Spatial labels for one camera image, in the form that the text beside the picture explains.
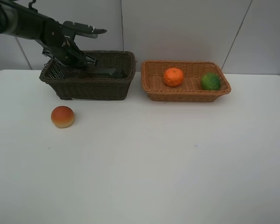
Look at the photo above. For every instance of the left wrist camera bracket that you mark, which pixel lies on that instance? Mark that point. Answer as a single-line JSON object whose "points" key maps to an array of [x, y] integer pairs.
{"points": [[71, 29]]}

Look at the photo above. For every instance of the orange mandarin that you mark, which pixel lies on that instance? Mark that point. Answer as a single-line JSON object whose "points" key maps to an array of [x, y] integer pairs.
{"points": [[173, 77]]}

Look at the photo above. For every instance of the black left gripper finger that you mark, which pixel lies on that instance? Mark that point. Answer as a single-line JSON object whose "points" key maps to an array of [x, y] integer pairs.
{"points": [[87, 60]]}

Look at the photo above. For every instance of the light orange wicker basket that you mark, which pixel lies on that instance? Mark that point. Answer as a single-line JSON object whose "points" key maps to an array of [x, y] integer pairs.
{"points": [[190, 90]]}

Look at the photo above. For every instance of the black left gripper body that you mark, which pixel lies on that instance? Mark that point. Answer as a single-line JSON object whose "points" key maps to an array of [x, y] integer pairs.
{"points": [[66, 53]]}

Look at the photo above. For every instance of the dark green rectangular bottle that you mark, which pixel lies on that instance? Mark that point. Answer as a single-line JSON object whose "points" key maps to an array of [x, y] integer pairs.
{"points": [[109, 73]]}

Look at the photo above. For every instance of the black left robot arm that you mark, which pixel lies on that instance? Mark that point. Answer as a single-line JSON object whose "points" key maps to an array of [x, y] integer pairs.
{"points": [[56, 39]]}

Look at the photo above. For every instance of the round orange bread bun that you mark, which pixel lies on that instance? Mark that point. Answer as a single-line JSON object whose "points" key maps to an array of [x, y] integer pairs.
{"points": [[62, 117]]}

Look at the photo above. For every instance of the green lime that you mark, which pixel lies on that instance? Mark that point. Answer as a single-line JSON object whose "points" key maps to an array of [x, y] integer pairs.
{"points": [[210, 82]]}

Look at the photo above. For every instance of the dark brown wicker basket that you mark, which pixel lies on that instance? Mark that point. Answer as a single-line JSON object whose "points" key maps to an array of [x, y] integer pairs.
{"points": [[70, 83]]}

